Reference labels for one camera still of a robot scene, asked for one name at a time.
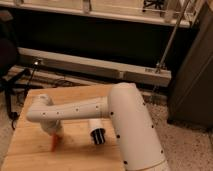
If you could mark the black office chair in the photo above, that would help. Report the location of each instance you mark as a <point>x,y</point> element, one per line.
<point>9,57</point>

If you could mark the dark cabinet on right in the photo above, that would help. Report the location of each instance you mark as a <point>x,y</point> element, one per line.
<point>191,93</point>

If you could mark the metal pole stand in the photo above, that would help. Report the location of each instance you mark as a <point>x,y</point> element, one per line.
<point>160,64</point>

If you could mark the orange chili pepper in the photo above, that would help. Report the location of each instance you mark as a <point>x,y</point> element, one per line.
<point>55,140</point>

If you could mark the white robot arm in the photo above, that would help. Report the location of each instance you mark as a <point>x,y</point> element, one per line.
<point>139,144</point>

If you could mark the white and black cup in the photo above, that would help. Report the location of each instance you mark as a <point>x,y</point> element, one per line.
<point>97,131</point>

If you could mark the long white baseboard heater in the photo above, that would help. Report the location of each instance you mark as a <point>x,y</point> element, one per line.
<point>96,67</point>

